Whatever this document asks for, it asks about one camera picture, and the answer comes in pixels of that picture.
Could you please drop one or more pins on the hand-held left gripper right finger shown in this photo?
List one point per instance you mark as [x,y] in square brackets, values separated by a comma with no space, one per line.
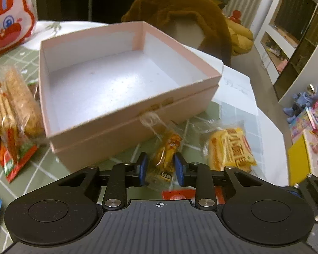
[179,173]

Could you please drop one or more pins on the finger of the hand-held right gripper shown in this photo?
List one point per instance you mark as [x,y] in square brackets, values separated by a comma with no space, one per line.
[311,190]

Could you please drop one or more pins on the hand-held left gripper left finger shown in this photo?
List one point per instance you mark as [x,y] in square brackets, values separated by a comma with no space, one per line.
[143,169]

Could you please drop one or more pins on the golden snack packet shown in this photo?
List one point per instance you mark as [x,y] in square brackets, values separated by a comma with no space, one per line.
[165,153]

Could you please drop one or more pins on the pink cardboard box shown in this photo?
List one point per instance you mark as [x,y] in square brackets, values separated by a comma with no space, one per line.
[108,90]

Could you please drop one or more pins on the red packet white label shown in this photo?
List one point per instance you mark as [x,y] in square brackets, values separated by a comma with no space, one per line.
[179,196]

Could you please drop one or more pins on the yellow flat box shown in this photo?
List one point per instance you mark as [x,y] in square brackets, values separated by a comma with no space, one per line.
[298,158]

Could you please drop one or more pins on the yellow cake packet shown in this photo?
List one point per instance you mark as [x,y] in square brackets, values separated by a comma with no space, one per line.
[228,148]

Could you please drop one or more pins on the blue toy robot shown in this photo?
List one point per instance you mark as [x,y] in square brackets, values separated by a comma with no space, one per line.
[304,100]

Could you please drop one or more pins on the white paper sheet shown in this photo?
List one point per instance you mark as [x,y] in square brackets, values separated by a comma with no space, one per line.
[235,92]

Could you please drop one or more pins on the red snack packet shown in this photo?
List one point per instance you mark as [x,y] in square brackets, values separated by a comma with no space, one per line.
[12,161]

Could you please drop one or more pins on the clear oat biscuit packet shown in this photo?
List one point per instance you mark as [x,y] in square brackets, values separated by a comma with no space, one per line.
[21,103]

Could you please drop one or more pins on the yellow plush toy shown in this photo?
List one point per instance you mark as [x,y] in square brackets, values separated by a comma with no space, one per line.
[241,35]

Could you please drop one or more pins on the clear stick biscuit packet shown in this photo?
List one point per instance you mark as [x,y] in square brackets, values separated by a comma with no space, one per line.
[2,108]

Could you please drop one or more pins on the brown plush cloth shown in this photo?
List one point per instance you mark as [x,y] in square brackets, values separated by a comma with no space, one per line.
[175,8]

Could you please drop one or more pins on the small red plush toy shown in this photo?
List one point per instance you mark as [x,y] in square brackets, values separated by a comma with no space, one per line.
[235,16]

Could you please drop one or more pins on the dark television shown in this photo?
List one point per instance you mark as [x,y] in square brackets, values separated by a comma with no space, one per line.
[294,16]

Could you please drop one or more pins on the white cylinder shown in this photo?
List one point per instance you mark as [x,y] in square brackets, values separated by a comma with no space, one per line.
[266,8]

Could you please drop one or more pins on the white shelf unit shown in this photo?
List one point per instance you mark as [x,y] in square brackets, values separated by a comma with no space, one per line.
[279,2]

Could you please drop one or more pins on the squirrel print snack bag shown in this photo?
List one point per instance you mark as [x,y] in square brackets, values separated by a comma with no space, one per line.
[8,26]

